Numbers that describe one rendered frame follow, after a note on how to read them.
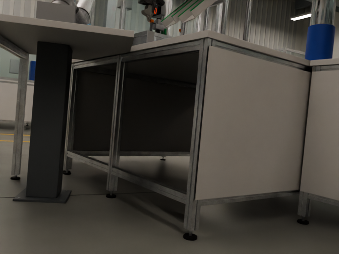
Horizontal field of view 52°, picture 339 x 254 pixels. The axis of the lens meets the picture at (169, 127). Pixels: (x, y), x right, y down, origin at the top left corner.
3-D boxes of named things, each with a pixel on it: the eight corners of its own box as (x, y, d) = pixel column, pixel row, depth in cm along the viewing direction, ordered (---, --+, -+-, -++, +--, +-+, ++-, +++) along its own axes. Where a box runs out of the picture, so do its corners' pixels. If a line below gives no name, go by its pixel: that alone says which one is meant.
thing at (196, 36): (208, 37, 137) (208, 29, 137) (69, 63, 257) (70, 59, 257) (368, 82, 222) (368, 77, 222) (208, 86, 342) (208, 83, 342)
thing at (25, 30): (-41, 15, 139) (-40, 8, 139) (19, 53, 227) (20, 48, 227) (133, 37, 150) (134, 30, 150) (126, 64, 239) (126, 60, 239)
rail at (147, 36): (146, 48, 188) (148, 28, 188) (81, 60, 259) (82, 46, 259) (154, 50, 192) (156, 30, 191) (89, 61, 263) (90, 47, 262)
